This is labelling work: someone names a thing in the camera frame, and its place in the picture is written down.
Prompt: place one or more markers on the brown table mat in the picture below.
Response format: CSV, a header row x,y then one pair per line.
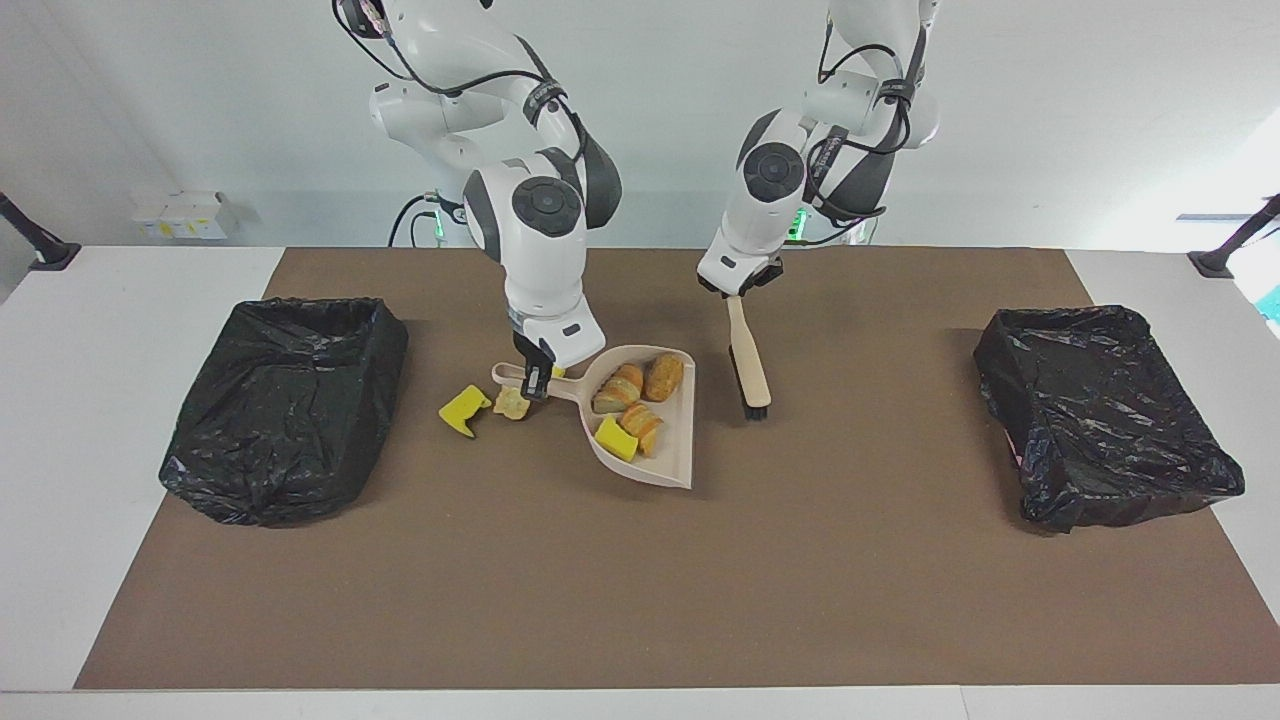
x,y
600,620

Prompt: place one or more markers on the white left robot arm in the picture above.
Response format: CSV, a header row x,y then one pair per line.
x,y
760,200

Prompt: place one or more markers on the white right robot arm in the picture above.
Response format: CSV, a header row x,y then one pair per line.
x,y
540,270

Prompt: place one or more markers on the brown round bun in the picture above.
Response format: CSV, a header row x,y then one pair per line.
x,y
664,377

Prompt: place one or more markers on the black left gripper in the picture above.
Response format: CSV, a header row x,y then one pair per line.
x,y
752,274

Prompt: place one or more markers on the pale round bread lump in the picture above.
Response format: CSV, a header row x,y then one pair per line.
x,y
512,405

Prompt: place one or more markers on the teal object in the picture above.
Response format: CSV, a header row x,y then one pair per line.
x,y
1272,302

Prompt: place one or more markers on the bin with black trash bag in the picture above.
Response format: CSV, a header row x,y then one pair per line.
x,y
1100,420
280,420

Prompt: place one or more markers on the black camera stand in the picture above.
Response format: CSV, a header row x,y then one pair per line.
x,y
1215,262
55,255

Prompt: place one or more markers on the beige plastic dustpan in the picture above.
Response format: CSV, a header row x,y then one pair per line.
x,y
670,450

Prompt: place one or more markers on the croissant piece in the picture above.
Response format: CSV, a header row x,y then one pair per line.
x,y
642,425

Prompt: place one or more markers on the beige brush with black bristles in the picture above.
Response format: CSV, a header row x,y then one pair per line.
x,y
750,360

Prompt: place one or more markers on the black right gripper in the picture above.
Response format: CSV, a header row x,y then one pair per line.
x,y
532,355

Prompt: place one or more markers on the striped orange bread roll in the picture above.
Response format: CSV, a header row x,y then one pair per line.
x,y
618,390

